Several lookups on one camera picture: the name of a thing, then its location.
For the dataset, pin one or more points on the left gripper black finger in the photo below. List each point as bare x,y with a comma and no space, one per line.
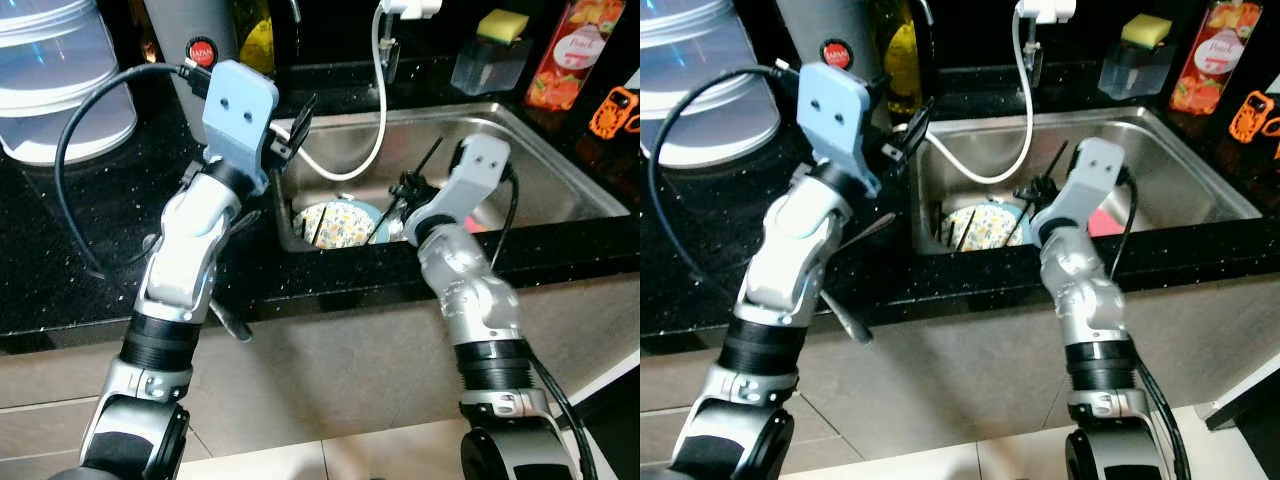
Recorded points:
926,115
915,145
297,140
308,112

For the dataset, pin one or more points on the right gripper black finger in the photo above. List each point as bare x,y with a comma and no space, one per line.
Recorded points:
1043,182
419,178
399,186
1024,190

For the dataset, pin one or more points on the black chopstick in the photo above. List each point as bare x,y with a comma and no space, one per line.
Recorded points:
320,228
965,232
1053,160
430,155

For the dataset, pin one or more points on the lemon print plate teal rim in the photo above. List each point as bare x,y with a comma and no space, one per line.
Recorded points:
345,225
985,225

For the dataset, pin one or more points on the pink plate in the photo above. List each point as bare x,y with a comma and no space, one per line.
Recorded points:
472,225
1103,222

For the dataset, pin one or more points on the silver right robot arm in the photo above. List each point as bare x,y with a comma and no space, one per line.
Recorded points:
470,290
1085,290

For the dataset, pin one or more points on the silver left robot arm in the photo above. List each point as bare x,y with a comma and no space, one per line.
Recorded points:
800,260
185,260

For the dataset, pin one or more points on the yellow oil bottle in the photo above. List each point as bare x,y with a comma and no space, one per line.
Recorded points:
900,50
255,45

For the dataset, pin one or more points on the steel spoon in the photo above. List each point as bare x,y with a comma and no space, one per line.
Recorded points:
245,221
870,228

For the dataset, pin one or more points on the chrome tap nozzle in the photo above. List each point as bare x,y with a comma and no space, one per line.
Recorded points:
390,58
1030,62

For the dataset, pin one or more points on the grey flask red badge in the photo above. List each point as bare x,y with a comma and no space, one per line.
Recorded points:
810,25
175,30

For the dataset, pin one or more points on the clear plastic sponge holder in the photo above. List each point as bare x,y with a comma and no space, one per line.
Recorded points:
1133,72
487,68

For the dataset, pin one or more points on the stainless steel sink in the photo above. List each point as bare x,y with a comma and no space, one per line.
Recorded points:
1190,180
560,180

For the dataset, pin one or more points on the white tap head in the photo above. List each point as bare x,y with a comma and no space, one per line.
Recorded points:
1047,9
412,8

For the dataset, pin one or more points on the yellow green sponge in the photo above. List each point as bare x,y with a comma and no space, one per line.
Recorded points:
503,27
1147,30

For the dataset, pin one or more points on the steel knife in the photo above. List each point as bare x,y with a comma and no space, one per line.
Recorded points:
848,320
230,320

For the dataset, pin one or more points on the peach dish soap bottle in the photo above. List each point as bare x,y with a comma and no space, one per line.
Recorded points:
570,60
1210,65

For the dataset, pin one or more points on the translucent white water container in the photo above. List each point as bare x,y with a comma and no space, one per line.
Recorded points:
60,80
700,80

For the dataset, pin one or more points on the orange black plastic tool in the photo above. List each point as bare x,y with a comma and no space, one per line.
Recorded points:
612,110
1250,113

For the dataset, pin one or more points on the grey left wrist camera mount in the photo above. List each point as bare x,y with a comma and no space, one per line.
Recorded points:
835,105
240,105

